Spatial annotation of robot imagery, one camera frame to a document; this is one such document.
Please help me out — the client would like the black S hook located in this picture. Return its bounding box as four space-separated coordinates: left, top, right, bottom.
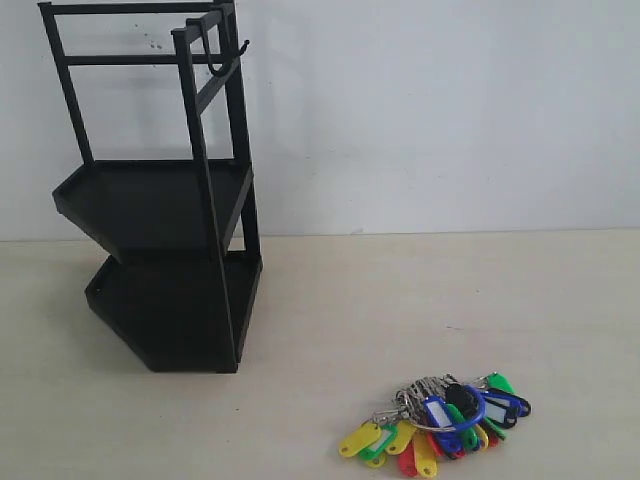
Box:
199 18 250 78

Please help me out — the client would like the colourful key tag bunch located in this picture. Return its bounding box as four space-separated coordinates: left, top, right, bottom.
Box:
338 372 532 479

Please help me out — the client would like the black two-tier metal rack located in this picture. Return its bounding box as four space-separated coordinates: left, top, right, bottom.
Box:
39 1 263 374

